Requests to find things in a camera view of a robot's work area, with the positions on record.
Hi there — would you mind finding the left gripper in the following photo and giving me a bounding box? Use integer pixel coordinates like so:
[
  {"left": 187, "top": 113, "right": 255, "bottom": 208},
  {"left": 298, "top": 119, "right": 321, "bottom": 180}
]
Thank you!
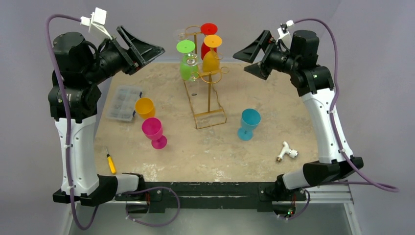
[{"left": 84, "top": 25, "right": 164, "bottom": 84}]

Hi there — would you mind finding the orange wine glass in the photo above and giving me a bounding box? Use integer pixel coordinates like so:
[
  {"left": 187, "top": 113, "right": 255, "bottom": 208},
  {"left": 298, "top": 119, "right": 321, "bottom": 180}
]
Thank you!
[
  {"left": 135, "top": 97, "right": 155, "bottom": 119},
  {"left": 202, "top": 35, "right": 222, "bottom": 72}
]

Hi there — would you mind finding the blue wine glass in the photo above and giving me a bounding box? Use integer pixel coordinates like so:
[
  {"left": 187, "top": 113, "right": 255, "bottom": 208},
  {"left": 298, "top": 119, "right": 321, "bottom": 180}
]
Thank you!
[{"left": 237, "top": 108, "right": 262, "bottom": 141}]

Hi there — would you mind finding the pink wine glass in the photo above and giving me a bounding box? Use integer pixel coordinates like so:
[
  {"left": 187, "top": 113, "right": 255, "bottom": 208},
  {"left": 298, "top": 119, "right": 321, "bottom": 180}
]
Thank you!
[{"left": 141, "top": 117, "right": 167, "bottom": 149}]

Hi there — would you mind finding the clear wine glass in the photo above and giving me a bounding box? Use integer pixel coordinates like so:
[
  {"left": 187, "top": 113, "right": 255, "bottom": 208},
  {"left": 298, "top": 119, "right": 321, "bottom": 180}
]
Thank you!
[
  {"left": 173, "top": 29, "right": 188, "bottom": 42},
  {"left": 181, "top": 52, "right": 200, "bottom": 67}
]

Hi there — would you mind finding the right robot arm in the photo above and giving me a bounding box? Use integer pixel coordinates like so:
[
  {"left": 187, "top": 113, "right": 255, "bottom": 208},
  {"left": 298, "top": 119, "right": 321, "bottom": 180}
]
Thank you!
[{"left": 233, "top": 30, "right": 364, "bottom": 199}]

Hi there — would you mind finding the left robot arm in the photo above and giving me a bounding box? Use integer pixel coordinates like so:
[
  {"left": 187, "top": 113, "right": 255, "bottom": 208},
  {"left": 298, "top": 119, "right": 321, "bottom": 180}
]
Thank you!
[{"left": 48, "top": 26, "right": 165, "bottom": 207}]

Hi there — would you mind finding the green wine glass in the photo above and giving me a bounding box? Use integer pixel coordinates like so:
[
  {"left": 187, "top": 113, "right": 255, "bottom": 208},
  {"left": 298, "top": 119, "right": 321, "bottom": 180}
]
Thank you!
[{"left": 176, "top": 40, "right": 200, "bottom": 81}]

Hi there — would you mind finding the red wine glass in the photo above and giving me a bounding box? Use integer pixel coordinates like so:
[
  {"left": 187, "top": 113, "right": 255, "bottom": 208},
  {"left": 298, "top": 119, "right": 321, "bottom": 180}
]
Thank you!
[{"left": 200, "top": 23, "right": 218, "bottom": 60}]

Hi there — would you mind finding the clear plastic organizer box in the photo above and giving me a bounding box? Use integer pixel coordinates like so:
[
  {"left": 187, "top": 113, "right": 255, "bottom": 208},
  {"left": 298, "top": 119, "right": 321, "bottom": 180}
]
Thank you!
[{"left": 106, "top": 85, "right": 142, "bottom": 122}]

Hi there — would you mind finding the white plastic pipe fitting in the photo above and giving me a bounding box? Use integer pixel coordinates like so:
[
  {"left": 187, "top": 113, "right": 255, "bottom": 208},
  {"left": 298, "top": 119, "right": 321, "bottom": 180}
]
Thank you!
[{"left": 276, "top": 141, "right": 298, "bottom": 162}]

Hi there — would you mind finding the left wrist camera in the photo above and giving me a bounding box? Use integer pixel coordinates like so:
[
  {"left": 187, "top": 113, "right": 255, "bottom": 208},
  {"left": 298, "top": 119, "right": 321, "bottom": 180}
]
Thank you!
[{"left": 80, "top": 7, "right": 113, "bottom": 41}]

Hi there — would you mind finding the gold wire glass rack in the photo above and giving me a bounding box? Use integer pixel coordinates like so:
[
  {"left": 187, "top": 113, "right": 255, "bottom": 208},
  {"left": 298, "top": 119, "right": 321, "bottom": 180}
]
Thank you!
[{"left": 183, "top": 25, "right": 230, "bottom": 129}]

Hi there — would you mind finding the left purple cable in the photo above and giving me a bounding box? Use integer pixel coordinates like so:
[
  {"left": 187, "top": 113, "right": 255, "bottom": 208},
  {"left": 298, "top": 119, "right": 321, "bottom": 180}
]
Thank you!
[{"left": 45, "top": 14, "right": 99, "bottom": 231}]

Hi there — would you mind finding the purple cable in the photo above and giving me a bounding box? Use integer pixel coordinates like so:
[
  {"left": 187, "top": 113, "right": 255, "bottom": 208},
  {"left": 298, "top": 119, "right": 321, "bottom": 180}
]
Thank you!
[
  {"left": 45, "top": 14, "right": 99, "bottom": 231},
  {"left": 293, "top": 18, "right": 400, "bottom": 193}
]

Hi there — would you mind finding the yellow handled screwdriver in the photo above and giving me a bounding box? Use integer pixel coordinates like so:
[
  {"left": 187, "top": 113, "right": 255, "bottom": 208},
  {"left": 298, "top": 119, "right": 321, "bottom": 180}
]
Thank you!
[{"left": 104, "top": 146, "right": 117, "bottom": 174}]

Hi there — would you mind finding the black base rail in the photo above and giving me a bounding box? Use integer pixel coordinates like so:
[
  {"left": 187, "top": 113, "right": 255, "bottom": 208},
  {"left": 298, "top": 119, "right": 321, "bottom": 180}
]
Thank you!
[{"left": 115, "top": 182, "right": 307, "bottom": 213}]

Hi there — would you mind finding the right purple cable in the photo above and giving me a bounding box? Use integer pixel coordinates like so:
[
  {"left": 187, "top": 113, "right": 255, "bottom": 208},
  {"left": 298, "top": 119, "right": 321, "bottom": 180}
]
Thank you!
[{"left": 293, "top": 18, "right": 400, "bottom": 193}]

